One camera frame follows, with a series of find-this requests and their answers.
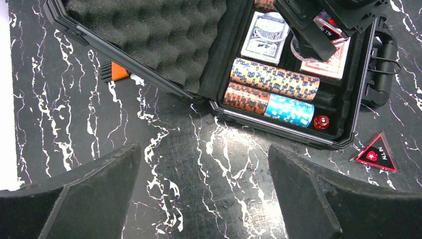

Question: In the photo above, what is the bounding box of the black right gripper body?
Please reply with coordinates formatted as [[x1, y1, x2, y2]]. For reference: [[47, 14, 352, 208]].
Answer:
[[317, 0, 390, 37]]

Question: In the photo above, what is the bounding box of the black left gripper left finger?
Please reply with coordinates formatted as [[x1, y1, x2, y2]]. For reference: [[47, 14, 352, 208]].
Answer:
[[0, 142, 141, 239]]

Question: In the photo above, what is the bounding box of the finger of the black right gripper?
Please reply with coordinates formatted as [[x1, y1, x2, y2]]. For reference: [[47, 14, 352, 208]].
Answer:
[[274, 0, 336, 62]]

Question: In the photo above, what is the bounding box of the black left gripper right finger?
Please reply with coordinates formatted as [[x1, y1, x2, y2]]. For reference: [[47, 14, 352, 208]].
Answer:
[[268, 145, 422, 239]]

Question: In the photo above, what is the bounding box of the all-in triangle button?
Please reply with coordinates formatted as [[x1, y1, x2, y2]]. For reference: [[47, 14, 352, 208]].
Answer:
[[350, 131, 398, 173], [314, 10, 349, 43]]

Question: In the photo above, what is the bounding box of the brown black chip stack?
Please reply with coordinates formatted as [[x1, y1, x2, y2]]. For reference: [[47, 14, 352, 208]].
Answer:
[[254, 0, 277, 11]]

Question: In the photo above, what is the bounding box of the black foam-lined poker case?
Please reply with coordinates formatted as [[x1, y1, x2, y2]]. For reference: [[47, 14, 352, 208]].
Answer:
[[43, 0, 400, 150]]

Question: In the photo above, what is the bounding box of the clear round dealer button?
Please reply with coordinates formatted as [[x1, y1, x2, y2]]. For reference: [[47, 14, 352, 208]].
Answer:
[[290, 36, 317, 62]]

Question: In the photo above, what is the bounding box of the red playing card deck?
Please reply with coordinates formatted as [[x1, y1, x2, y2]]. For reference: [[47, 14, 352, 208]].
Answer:
[[300, 39, 351, 80]]

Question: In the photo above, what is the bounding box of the blue playing card deck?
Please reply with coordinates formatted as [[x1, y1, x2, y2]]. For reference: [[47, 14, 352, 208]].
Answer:
[[241, 11, 290, 65]]

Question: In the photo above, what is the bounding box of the light blue chip stack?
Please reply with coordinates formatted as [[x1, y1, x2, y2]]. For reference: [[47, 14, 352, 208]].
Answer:
[[264, 94, 315, 127]]

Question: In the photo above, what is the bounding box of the orange blue chip stack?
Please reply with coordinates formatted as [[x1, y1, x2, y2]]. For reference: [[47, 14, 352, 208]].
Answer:
[[230, 58, 321, 101]]

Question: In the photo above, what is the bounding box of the red die in case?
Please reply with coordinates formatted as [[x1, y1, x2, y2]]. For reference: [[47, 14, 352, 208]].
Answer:
[[313, 115, 330, 130]]

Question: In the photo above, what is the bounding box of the red black chip stack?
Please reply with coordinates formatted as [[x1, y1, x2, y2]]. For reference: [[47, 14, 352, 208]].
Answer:
[[223, 82, 271, 115]]

